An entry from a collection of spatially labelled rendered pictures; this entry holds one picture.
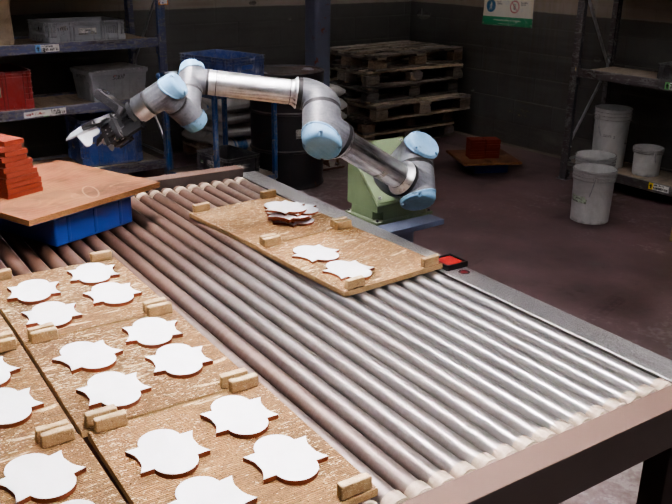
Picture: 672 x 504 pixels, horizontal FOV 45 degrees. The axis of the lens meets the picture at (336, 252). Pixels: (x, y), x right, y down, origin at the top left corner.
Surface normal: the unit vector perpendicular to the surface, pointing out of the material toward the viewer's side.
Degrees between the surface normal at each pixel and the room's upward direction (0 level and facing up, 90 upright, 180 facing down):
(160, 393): 0
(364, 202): 90
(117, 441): 0
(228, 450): 0
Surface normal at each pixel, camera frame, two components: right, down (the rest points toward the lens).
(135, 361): 0.01, -0.94
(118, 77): 0.68, 0.36
